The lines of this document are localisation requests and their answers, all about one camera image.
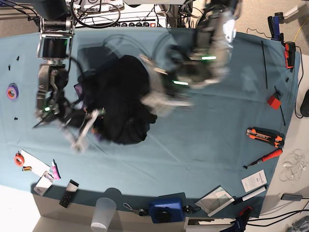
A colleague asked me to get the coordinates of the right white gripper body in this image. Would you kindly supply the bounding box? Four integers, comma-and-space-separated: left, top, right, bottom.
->
59, 108, 105, 153

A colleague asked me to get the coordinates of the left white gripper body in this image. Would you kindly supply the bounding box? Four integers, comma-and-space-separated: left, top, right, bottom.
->
139, 54, 193, 117

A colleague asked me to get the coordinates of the black t-shirt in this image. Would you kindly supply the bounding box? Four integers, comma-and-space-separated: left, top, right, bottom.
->
78, 55, 157, 145

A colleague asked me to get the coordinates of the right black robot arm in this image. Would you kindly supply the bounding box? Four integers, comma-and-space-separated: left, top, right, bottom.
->
30, 0, 102, 152

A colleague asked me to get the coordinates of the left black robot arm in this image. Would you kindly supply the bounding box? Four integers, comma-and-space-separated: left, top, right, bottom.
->
139, 0, 242, 116

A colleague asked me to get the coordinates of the pink glue tube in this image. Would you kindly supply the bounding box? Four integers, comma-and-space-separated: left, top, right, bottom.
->
52, 160, 61, 180

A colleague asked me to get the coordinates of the black white remote control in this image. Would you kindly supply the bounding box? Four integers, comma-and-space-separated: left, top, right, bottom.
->
59, 180, 79, 208

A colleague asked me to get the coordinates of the white paper sheet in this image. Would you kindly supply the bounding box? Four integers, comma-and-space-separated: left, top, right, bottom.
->
21, 150, 50, 177

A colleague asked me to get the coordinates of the white packaged card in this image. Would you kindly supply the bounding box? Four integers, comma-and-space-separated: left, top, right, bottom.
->
33, 171, 54, 196

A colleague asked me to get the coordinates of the small brass battery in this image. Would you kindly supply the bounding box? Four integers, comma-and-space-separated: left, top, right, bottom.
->
22, 166, 32, 172

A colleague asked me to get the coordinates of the orange tape roll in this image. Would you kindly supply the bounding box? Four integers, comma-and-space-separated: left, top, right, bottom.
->
14, 152, 25, 167

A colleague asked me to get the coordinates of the translucent plastic cup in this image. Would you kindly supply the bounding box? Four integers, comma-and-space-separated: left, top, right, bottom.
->
91, 198, 116, 232

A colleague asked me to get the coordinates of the teal table cloth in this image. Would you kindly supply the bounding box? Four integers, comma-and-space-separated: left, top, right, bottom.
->
0, 33, 298, 209

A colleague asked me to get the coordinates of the purple tape roll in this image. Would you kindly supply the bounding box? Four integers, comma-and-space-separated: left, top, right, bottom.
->
6, 83, 19, 101

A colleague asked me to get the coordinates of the metal carabiner keyring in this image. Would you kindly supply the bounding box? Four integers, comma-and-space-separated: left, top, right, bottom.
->
123, 203, 149, 217

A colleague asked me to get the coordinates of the white power strip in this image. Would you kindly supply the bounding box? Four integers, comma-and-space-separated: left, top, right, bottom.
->
80, 11, 168, 28

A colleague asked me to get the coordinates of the folded map booklet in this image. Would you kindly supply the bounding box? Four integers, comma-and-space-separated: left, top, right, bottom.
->
195, 186, 235, 217

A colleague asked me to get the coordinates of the red cube block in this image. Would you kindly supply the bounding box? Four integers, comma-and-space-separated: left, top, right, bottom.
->
267, 95, 281, 110

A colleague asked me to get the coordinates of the orange black utility knife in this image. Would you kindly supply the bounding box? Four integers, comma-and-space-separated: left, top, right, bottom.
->
246, 128, 284, 148

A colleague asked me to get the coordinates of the thin black rod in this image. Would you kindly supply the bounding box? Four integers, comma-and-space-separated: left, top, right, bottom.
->
274, 86, 286, 126

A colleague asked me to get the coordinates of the black white marker pen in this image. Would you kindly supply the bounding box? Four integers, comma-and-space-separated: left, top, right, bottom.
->
233, 185, 267, 205

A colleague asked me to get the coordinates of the white printed card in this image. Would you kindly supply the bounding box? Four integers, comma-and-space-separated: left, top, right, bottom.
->
241, 170, 267, 193

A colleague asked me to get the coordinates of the orange black screwdriver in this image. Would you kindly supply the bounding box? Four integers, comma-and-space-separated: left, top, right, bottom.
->
243, 148, 283, 169

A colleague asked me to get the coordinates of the red black power tool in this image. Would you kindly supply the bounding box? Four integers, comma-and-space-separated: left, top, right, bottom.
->
284, 42, 296, 69

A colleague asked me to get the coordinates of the blue camera box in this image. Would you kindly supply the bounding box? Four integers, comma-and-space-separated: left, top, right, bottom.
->
148, 197, 184, 224

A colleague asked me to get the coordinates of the white cable bundle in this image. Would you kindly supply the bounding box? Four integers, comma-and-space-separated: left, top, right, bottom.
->
279, 148, 309, 183

